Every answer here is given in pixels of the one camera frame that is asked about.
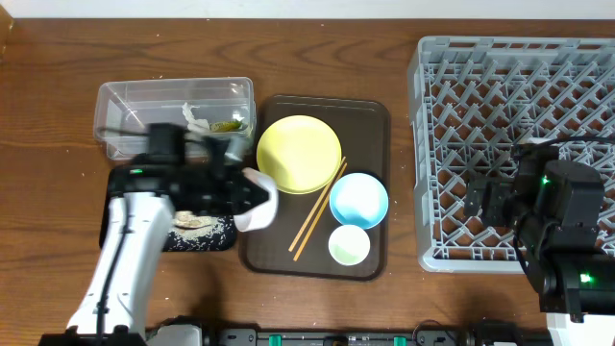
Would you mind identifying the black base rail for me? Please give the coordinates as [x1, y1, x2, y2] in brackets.
[143, 316, 549, 346]

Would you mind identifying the small white green cup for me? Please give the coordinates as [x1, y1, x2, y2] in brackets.
[328, 225, 371, 266]

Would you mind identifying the white bowl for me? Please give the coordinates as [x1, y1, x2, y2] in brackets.
[233, 166, 280, 234]

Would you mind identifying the clear plastic waste bin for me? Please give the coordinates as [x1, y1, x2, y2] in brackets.
[94, 77, 257, 161]

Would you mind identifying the lower wooden chopstick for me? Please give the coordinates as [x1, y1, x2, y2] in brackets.
[293, 162, 348, 261]

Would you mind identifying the white tissue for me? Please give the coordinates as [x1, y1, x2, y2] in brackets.
[182, 103, 210, 134]

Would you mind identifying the wooden chopstick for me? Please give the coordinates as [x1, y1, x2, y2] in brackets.
[288, 157, 346, 252]
[293, 162, 348, 261]

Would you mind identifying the upper wooden chopstick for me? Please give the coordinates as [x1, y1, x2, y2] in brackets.
[288, 157, 346, 252]

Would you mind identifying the blue bowl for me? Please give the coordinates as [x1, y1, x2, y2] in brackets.
[329, 173, 389, 230]

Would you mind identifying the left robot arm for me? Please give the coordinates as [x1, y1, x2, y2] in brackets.
[39, 136, 278, 345]

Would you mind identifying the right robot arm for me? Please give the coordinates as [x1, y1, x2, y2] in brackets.
[464, 139, 614, 345]

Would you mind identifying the yellow plate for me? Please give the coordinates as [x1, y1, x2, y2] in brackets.
[257, 115, 342, 194]

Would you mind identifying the grey dishwasher rack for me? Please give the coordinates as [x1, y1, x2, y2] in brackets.
[407, 36, 614, 274]

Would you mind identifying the green snack wrapper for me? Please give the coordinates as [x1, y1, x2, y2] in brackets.
[209, 120, 246, 133]

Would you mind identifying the black waste tray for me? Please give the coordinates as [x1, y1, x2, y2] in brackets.
[101, 162, 240, 255]

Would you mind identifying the pile of rice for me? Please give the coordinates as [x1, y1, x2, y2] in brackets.
[172, 217, 226, 242]

